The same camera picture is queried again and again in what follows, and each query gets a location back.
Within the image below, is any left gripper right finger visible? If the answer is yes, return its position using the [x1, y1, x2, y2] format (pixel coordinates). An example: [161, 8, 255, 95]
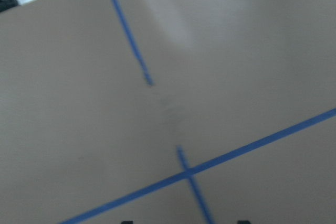
[236, 220, 251, 224]

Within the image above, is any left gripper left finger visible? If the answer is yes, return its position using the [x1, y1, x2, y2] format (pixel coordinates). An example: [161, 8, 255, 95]
[121, 220, 133, 224]

